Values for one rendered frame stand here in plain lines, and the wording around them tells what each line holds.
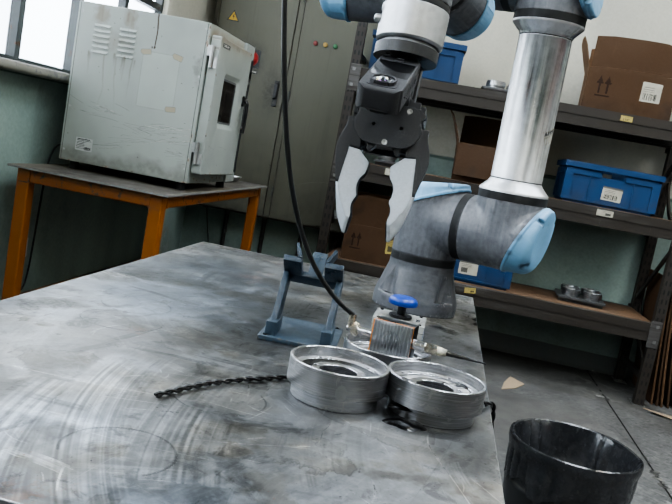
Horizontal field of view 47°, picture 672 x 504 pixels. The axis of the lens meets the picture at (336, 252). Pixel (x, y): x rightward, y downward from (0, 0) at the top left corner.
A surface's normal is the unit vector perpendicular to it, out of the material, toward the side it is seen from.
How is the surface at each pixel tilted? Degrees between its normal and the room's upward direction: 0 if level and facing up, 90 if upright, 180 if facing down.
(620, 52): 90
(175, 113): 90
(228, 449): 0
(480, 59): 90
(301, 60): 90
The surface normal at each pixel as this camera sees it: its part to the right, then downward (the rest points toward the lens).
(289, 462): 0.18, -0.97
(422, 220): -0.50, 0.03
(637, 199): -0.15, 0.11
